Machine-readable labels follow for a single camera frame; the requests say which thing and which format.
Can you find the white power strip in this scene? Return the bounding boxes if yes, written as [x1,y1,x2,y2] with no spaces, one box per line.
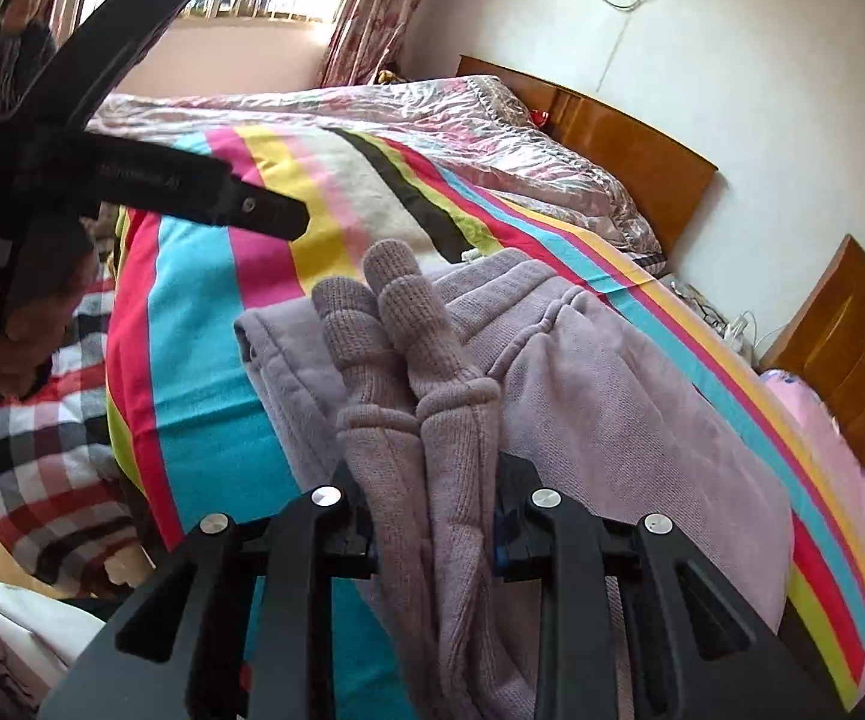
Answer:
[723,310,756,353]

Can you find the nightstand with floral cover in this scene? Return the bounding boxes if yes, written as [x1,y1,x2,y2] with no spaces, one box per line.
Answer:
[660,273,758,364]

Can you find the low wooden headboard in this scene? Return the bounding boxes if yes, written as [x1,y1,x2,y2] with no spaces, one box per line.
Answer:
[455,54,719,254]

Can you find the lilac sweat pants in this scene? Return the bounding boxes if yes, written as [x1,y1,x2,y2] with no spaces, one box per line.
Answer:
[235,241,792,718]

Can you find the rainbow striped blanket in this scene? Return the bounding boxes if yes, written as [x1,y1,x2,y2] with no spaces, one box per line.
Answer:
[107,125,865,702]

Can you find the person's left hand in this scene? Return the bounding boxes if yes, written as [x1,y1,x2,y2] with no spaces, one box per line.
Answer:
[0,247,97,398]

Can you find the person in dark jacket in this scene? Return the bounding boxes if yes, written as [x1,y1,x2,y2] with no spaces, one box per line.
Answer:
[0,0,56,117]

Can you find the floral pink comforter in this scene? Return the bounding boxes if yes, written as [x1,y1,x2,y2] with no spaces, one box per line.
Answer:
[89,75,667,275]

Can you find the tall wooden headboard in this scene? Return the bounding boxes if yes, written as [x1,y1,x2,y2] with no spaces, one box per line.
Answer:
[758,236,865,470]

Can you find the pink floral curtain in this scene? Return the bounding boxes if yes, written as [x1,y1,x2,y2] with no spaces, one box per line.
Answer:
[316,0,421,88]

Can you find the plaid checkered bed sheet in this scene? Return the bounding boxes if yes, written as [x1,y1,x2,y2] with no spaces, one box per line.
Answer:
[0,266,151,595]

